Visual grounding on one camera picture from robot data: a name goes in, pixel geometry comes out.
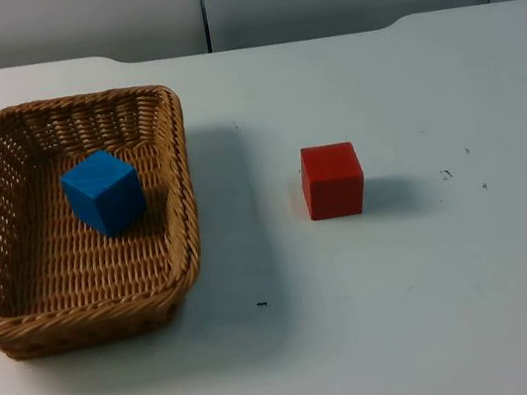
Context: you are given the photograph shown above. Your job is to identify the blue cube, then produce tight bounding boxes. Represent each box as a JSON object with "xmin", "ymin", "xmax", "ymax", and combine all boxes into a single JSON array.
[{"xmin": 55, "ymin": 144, "xmax": 152, "ymax": 246}]

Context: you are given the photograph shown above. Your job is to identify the pale brown wicker basket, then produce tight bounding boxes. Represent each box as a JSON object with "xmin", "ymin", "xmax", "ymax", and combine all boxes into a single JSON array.
[{"xmin": 0, "ymin": 76, "xmax": 219, "ymax": 364}]

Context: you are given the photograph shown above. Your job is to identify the red cube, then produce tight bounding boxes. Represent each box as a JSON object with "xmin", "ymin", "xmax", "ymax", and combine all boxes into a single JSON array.
[{"xmin": 295, "ymin": 139, "xmax": 371, "ymax": 224}]

